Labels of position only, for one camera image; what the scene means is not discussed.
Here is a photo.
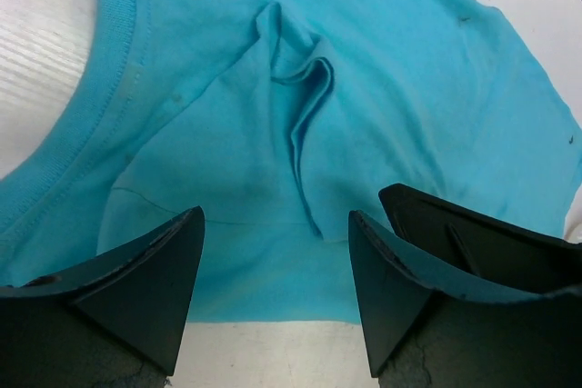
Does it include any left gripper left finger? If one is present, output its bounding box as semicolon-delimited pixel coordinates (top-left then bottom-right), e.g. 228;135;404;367
1;207;205;374

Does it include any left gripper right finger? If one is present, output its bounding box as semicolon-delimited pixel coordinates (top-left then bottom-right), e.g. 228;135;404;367
348;184;581;378

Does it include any teal t-shirt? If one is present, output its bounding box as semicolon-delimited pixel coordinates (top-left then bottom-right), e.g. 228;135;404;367
1;0;581;323

